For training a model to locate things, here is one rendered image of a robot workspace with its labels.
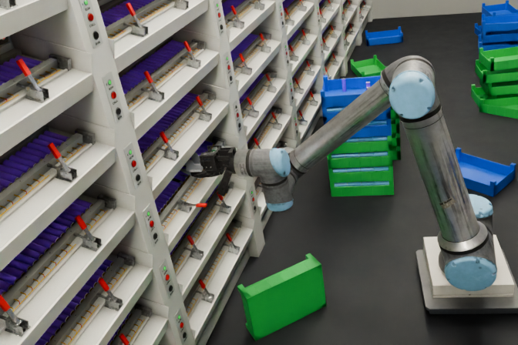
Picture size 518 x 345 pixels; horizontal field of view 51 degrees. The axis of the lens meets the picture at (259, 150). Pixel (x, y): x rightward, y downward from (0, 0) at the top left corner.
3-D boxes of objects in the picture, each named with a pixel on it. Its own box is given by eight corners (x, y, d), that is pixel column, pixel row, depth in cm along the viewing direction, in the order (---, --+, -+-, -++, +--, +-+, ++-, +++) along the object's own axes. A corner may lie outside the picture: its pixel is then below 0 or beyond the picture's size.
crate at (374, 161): (391, 145, 271) (390, 131, 267) (392, 165, 253) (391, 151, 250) (331, 149, 277) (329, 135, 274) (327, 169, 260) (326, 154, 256)
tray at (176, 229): (236, 157, 212) (239, 137, 207) (166, 257, 163) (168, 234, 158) (189, 143, 216) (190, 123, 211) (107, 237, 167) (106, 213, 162)
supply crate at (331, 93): (388, 85, 256) (388, 69, 252) (390, 103, 239) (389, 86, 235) (324, 90, 263) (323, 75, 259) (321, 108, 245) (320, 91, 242)
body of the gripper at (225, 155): (205, 145, 185) (238, 144, 180) (211, 167, 189) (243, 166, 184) (196, 156, 178) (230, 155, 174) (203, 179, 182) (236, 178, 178)
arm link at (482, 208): (489, 229, 194) (492, 189, 186) (492, 262, 180) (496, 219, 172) (444, 227, 199) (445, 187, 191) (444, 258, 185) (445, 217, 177)
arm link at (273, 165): (286, 184, 172) (280, 157, 167) (250, 184, 176) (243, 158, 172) (294, 168, 179) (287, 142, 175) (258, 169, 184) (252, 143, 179)
